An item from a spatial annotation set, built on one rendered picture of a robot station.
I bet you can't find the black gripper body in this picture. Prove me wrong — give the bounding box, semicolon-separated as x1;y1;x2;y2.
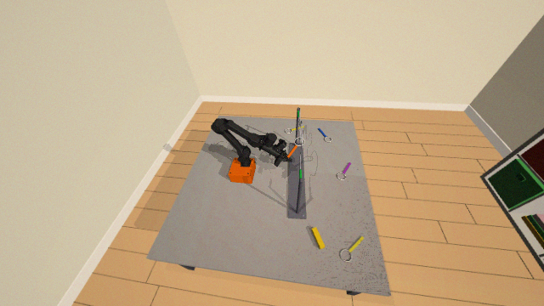
268;145;284;167

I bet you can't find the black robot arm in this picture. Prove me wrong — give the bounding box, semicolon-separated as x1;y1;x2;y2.
211;118;286;167

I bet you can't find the yellow rectangular block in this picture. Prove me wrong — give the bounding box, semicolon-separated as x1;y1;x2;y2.
312;228;325;249

